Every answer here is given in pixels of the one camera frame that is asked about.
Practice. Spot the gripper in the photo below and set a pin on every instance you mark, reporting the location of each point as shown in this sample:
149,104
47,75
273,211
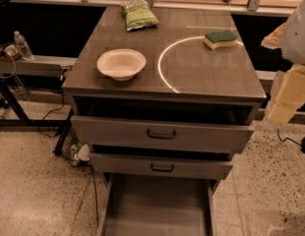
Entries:
297,38

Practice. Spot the green jalapeno chip bag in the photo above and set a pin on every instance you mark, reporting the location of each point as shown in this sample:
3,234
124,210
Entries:
139,15

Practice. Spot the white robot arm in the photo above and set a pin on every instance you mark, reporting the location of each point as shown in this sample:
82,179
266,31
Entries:
293,37

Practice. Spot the middle grey drawer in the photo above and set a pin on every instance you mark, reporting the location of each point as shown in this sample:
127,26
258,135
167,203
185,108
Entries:
141,165

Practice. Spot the grey drawer cabinet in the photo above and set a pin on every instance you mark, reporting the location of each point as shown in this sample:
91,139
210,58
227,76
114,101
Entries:
183,81

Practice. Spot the bottom open grey drawer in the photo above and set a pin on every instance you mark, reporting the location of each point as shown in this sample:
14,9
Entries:
137,205

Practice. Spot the top grey drawer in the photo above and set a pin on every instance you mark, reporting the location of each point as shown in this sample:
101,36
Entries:
189,136

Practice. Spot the green and yellow sponge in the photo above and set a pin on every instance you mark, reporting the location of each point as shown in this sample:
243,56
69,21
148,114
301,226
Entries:
218,39

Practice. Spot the white paper bowl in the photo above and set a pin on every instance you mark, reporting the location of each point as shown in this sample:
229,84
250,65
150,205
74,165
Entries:
121,64

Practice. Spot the clear plastic water bottle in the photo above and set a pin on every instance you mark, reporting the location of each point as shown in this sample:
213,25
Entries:
23,46

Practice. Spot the black middle drawer handle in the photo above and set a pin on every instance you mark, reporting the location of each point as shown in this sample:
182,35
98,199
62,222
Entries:
162,168

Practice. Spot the black drawer handle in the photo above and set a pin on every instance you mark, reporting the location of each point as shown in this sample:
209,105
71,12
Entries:
160,136
162,168

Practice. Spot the black top drawer handle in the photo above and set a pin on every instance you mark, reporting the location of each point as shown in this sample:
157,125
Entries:
160,136

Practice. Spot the black wire waste basket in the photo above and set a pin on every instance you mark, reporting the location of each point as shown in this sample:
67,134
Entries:
76,152

